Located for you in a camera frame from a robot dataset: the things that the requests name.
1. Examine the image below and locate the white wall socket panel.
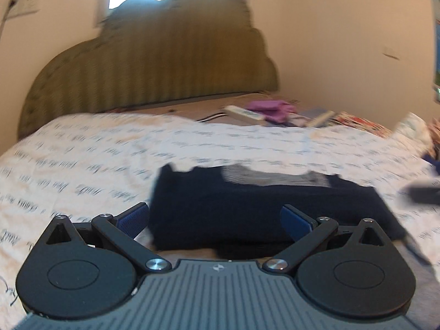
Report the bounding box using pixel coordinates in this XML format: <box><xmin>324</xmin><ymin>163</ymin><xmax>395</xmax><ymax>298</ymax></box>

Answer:
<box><xmin>7</xmin><ymin>0</ymin><xmax>41</xmax><ymax>18</ymax></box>

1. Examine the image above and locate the script printed white blanket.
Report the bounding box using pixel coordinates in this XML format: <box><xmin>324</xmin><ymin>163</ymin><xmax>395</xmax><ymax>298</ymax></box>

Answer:
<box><xmin>0</xmin><ymin>112</ymin><xmax>440</xmax><ymax>324</ymax></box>

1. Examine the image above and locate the lotus flower wall poster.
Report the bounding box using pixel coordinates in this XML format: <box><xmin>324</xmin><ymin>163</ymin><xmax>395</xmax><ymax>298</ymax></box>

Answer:
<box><xmin>428</xmin><ymin>0</ymin><xmax>440</xmax><ymax>102</ymax></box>

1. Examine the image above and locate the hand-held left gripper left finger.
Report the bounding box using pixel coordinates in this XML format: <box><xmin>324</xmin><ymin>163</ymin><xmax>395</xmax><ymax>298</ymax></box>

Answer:
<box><xmin>36</xmin><ymin>203</ymin><xmax>172</xmax><ymax>274</ymax></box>

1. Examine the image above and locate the red patterned cloth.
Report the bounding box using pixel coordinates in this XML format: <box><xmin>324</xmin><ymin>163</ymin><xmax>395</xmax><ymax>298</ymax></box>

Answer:
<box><xmin>333</xmin><ymin>111</ymin><xmax>393</xmax><ymax>137</ymax></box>

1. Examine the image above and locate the purple cloth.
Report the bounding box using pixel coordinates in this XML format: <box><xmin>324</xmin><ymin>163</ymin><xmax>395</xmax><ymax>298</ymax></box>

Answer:
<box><xmin>247</xmin><ymin>100</ymin><xmax>297</xmax><ymax>123</ymax></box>

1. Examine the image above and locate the white remote control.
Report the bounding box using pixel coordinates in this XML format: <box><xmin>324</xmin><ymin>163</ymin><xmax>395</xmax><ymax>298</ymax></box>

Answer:
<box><xmin>222</xmin><ymin>105</ymin><xmax>266</xmax><ymax>123</ymax></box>

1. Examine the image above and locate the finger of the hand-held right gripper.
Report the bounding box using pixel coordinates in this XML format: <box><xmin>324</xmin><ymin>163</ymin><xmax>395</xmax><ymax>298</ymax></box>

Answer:
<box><xmin>400</xmin><ymin>178</ymin><xmax>440</xmax><ymax>205</ymax></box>

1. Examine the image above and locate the navy knit garment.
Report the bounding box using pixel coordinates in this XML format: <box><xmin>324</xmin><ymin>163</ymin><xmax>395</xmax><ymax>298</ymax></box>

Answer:
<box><xmin>148</xmin><ymin>163</ymin><xmax>406</xmax><ymax>260</ymax></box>

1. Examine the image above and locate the grey blue book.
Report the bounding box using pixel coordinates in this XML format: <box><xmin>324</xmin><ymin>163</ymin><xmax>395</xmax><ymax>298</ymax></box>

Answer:
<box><xmin>296</xmin><ymin>108</ymin><xmax>344</xmax><ymax>128</ymax></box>

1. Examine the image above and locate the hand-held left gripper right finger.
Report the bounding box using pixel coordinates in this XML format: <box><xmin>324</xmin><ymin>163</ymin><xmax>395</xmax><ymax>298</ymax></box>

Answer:
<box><xmin>263</xmin><ymin>204</ymin><xmax>396</xmax><ymax>276</ymax></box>

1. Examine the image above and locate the dark wall cable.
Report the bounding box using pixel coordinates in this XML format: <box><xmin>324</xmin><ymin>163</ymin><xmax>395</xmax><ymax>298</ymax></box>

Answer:
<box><xmin>0</xmin><ymin>0</ymin><xmax>16</xmax><ymax>38</ymax></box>

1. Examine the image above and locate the olive striped padded headboard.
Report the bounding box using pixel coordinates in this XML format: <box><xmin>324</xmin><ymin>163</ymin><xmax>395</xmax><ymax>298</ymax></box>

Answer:
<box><xmin>17</xmin><ymin>0</ymin><xmax>281</xmax><ymax>139</ymax></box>

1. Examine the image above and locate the script printed pillow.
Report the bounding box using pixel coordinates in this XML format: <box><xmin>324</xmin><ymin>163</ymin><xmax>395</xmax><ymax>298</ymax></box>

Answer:
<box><xmin>394</xmin><ymin>112</ymin><xmax>432</xmax><ymax>145</ymax></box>

